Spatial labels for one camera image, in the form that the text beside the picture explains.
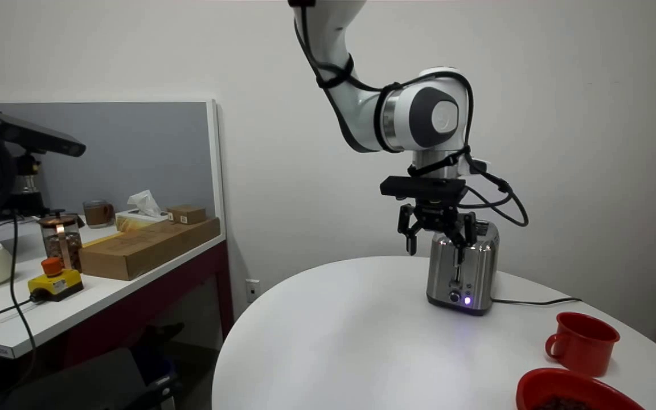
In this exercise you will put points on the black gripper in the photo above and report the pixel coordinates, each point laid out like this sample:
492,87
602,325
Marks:
433,215

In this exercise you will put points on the silver toaster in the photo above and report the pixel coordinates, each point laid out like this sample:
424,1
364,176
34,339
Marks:
466,276

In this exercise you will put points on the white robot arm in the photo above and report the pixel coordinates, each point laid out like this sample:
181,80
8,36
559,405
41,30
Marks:
427,113

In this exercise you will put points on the red bowl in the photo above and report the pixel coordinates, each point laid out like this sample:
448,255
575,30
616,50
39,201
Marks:
541,382

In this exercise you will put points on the red mug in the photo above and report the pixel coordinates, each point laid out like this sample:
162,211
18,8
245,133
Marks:
581,345

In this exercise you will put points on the dark coffee beans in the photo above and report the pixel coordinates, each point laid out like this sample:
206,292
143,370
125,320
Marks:
567,403

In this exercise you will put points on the small cardboard box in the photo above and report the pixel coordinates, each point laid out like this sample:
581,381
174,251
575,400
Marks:
187,215

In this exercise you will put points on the flat cardboard box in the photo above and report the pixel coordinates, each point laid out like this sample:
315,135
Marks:
146,246

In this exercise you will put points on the tissue box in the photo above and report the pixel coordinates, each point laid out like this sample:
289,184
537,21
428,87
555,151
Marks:
140,217

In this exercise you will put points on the grey partition panel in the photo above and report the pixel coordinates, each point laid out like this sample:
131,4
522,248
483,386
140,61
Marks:
146,151

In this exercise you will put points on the black office chair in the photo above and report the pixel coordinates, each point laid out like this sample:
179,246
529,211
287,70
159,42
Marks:
153,365

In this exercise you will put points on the small brown object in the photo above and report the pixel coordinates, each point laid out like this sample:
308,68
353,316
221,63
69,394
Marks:
98,211

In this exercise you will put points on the white desk with maroon side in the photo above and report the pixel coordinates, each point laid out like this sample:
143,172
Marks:
100,298

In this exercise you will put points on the yellow emergency stop button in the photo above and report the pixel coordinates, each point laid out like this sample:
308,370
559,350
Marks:
56,283

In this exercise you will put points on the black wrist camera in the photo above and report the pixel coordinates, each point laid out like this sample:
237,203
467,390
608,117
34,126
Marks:
423,186

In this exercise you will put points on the white wall outlet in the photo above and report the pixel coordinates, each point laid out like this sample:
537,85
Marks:
253,289

